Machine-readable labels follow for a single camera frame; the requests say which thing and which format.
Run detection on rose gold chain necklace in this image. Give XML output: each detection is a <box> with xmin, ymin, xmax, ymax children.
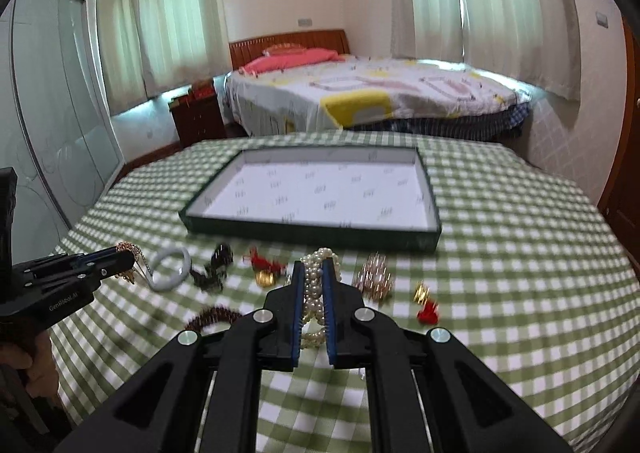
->
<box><xmin>115</xmin><ymin>241</ymin><xmax>154</xmax><ymax>286</ymax></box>

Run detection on pale jade bangle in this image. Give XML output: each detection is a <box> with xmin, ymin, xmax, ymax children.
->
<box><xmin>148</xmin><ymin>246</ymin><xmax>192</xmax><ymax>293</ymax></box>

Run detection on dark red bead bracelet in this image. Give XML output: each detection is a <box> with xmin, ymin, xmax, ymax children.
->
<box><xmin>184</xmin><ymin>305</ymin><xmax>246</xmax><ymax>334</ymax></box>

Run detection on white pearl necklace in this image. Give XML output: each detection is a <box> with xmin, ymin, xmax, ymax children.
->
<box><xmin>298</xmin><ymin>246</ymin><xmax>346</xmax><ymax>350</ymax></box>

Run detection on person's left hand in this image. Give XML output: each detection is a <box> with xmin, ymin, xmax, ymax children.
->
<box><xmin>1</xmin><ymin>329</ymin><xmax>61</xmax><ymax>407</ymax></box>

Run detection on gold charm red knot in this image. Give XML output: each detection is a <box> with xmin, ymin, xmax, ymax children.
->
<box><xmin>413</xmin><ymin>283</ymin><xmax>439</xmax><ymax>326</ymax></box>

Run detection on glass wardrobe door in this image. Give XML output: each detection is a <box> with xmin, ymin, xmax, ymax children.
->
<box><xmin>1</xmin><ymin>0</ymin><xmax>122</xmax><ymax>262</ymax></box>

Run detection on green white checkered tablecloth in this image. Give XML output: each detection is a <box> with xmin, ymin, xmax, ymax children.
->
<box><xmin>51</xmin><ymin>132</ymin><xmax>639</xmax><ymax>452</ymax></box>

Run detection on pearl gold flower brooch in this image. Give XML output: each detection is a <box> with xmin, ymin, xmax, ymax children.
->
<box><xmin>352</xmin><ymin>253</ymin><xmax>394</xmax><ymax>303</ymax></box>

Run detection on dark wooden nightstand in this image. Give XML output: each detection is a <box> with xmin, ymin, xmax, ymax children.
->
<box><xmin>169</xmin><ymin>95</ymin><xmax>227</xmax><ymax>149</ymax></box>

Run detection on red items on nightstand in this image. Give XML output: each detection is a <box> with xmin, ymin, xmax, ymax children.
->
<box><xmin>169</xmin><ymin>78</ymin><xmax>217</xmax><ymax>109</ymax></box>

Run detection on dark green tray box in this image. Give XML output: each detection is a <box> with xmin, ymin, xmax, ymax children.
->
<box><xmin>179</xmin><ymin>144</ymin><xmax>442</xmax><ymax>254</ymax></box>

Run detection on left white curtain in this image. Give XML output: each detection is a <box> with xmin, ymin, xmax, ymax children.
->
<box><xmin>96</xmin><ymin>0</ymin><xmax>231</xmax><ymax>115</ymax></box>

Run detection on white curtain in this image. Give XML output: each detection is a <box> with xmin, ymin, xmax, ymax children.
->
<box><xmin>390</xmin><ymin>0</ymin><xmax>582</xmax><ymax>101</ymax></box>
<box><xmin>96</xmin><ymin>0</ymin><xmax>231</xmax><ymax>115</ymax></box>

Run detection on pink pillow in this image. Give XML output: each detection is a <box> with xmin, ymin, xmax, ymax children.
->
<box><xmin>239</xmin><ymin>48</ymin><xmax>345</xmax><ymax>75</ymax></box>

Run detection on wooden headboard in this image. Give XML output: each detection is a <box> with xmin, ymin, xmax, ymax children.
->
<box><xmin>229</xmin><ymin>30</ymin><xmax>350</xmax><ymax>70</ymax></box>

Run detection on wooden door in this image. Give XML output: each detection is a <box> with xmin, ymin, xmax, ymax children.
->
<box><xmin>598</xmin><ymin>19</ymin><xmax>639</xmax><ymax>274</ymax></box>

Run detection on orange patterned pillow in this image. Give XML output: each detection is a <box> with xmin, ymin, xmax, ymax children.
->
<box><xmin>262</xmin><ymin>43</ymin><xmax>307</xmax><ymax>57</ymax></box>

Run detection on bed with patterned quilt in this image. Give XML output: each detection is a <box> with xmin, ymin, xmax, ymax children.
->
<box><xmin>220</xmin><ymin>56</ymin><xmax>532</xmax><ymax>141</ymax></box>

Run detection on right white curtain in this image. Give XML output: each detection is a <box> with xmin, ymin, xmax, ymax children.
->
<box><xmin>390</xmin><ymin>0</ymin><xmax>582</xmax><ymax>101</ymax></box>

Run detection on red cord gold lock charm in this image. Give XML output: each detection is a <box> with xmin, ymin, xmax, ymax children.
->
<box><xmin>243</xmin><ymin>247</ymin><xmax>286</xmax><ymax>288</ymax></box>

